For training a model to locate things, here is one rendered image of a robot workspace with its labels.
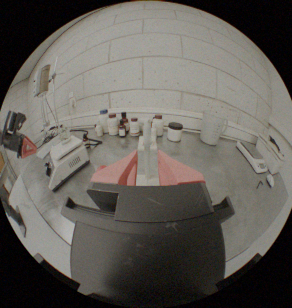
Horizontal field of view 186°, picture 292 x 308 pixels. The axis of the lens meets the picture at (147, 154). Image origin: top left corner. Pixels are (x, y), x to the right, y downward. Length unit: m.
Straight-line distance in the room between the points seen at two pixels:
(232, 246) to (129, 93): 0.79
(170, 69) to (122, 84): 0.30
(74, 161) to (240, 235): 0.54
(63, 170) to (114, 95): 0.52
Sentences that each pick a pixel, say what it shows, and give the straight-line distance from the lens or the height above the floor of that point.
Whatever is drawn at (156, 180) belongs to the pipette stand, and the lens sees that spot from 0.27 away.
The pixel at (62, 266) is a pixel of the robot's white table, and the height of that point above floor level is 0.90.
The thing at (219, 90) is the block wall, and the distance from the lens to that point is 0.70.
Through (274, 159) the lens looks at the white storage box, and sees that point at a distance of 0.77.
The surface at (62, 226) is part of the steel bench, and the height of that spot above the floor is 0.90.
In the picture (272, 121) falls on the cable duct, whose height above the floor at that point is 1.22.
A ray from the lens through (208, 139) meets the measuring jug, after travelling 0.52.
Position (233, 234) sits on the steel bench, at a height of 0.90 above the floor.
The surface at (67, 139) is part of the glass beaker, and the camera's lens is 0.39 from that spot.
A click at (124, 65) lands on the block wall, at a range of 0.68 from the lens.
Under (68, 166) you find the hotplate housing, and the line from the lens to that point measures 0.36.
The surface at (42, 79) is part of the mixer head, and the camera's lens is 0.79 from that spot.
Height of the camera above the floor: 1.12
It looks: 36 degrees down
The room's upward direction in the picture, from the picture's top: straight up
